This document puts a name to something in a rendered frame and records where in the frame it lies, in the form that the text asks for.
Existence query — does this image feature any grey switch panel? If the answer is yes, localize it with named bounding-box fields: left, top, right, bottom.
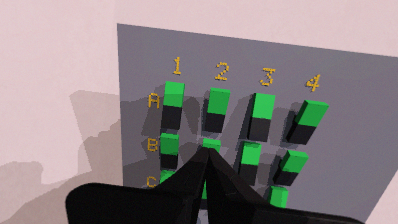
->
left=117, top=23, right=398, bottom=224

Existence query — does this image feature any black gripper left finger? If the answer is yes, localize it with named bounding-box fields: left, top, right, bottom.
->
left=66, top=147, right=209, bottom=224

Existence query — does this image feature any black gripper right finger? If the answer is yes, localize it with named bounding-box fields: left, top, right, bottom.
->
left=206, top=148, right=364, bottom=224

